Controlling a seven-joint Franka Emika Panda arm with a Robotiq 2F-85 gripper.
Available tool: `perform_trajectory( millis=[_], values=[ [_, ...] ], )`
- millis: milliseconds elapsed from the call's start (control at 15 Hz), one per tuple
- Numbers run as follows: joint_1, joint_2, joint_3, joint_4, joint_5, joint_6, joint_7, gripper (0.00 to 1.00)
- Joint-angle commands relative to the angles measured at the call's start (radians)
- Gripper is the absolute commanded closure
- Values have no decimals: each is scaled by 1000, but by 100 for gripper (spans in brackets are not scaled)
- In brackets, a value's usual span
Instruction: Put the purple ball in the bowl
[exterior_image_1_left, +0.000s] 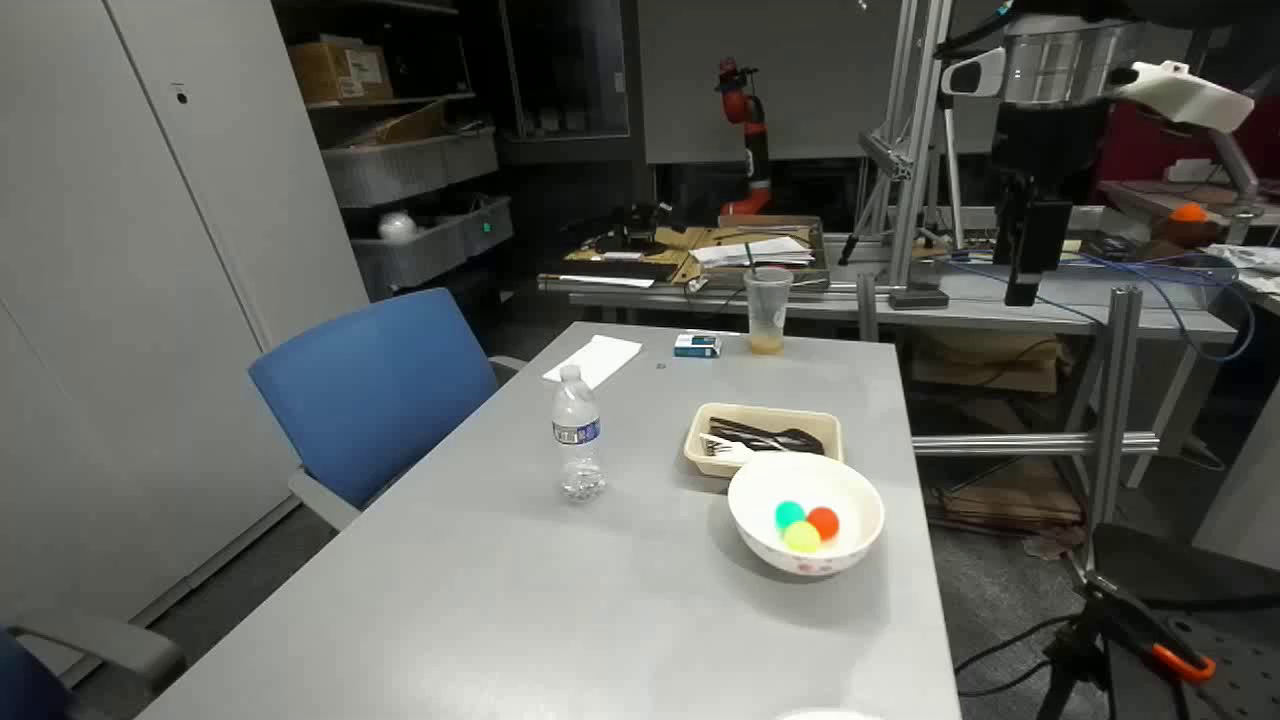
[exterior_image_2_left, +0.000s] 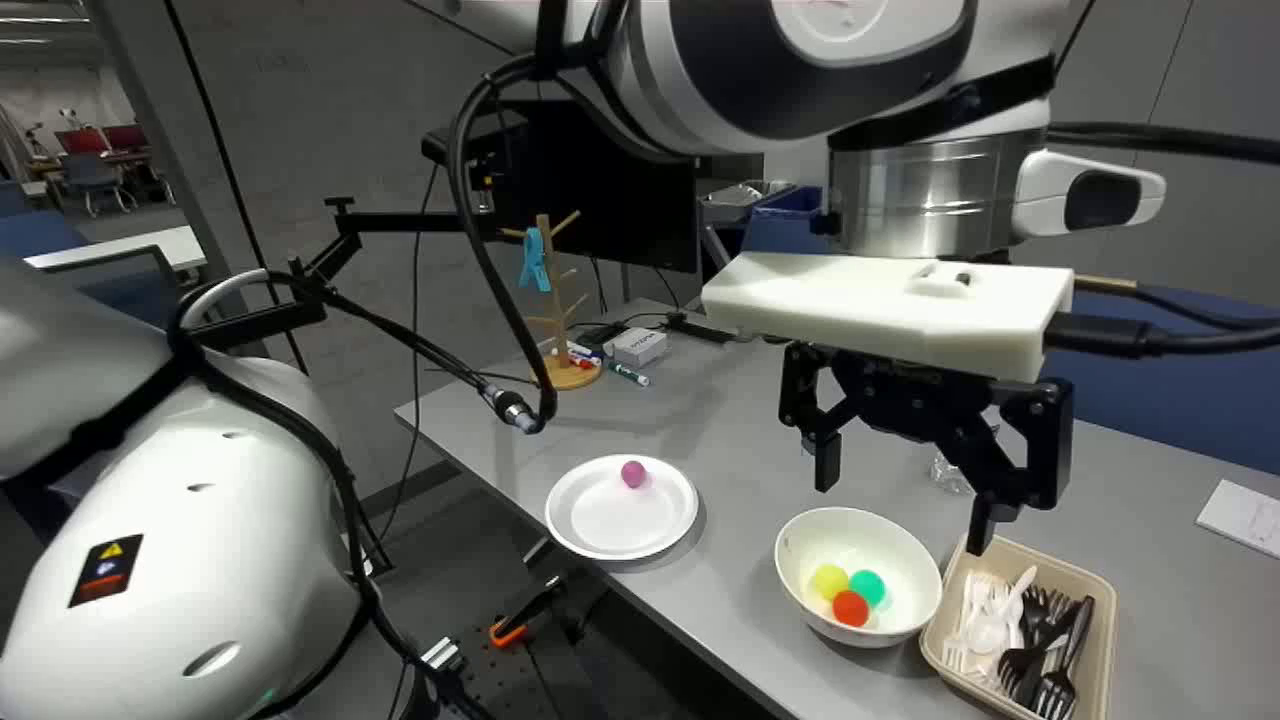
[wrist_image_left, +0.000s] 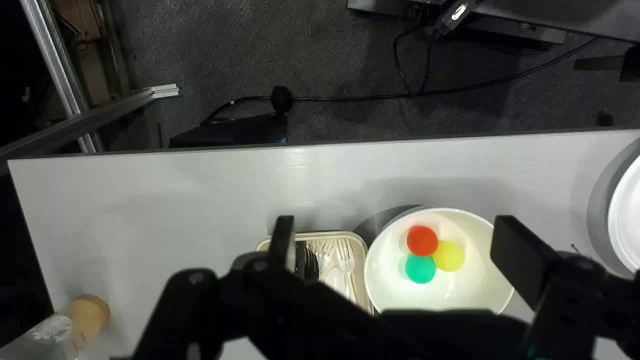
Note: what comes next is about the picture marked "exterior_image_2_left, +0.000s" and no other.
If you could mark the yellow ball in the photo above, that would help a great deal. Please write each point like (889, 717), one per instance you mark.
(830, 582)

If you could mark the white plate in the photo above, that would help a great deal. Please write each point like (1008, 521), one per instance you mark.
(602, 517)

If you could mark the green ball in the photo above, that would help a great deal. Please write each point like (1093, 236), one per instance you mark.
(868, 586)

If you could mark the black camera arm mount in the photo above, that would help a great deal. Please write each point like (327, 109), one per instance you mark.
(312, 295)

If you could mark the white bowl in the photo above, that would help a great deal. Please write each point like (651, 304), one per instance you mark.
(859, 538)

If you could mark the purple ball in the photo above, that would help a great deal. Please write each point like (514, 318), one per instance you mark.
(633, 475)

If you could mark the blue clip on stand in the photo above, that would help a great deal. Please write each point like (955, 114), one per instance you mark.
(535, 260)

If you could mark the black monitor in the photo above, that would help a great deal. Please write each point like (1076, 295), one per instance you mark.
(550, 156)

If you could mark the black plastic forks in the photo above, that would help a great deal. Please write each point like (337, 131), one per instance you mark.
(1036, 674)

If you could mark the wooden mug tree stand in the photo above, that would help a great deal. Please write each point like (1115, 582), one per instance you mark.
(563, 361)

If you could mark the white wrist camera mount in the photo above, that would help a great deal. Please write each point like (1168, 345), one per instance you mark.
(940, 315)

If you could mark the small white box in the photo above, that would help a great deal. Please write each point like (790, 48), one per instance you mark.
(637, 345)

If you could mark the black orange tripod clamp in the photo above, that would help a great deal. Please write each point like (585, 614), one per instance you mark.
(563, 595)

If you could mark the white plastic cutlery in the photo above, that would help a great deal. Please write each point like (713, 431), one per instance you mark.
(988, 624)

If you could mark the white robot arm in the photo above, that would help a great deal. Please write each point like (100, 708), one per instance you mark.
(212, 570)

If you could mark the orange ball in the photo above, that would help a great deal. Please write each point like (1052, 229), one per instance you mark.
(850, 611)

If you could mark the white paper sheet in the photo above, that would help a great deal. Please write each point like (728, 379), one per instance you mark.
(1240, 513)

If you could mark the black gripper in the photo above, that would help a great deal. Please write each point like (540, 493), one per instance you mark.
(1008, 443)

